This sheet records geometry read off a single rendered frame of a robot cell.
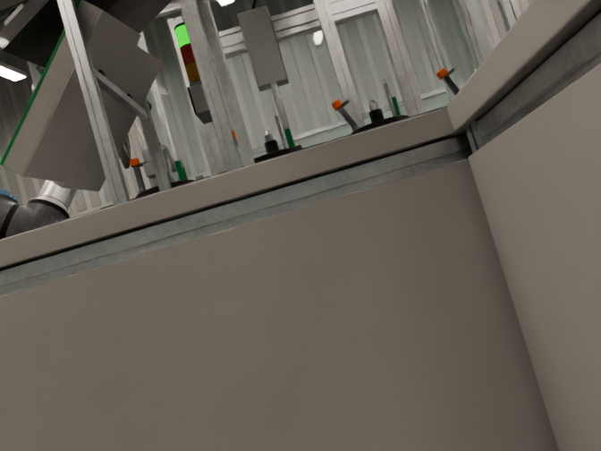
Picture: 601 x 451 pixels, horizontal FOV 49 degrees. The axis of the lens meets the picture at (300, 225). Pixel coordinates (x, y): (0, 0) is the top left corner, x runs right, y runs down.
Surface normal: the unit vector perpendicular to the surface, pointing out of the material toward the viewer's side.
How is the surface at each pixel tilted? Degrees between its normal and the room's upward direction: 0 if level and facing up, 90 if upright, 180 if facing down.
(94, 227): 90
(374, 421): 90
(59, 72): 90
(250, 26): 90
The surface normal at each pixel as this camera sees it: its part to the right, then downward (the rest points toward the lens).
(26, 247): -0.04, -0.05
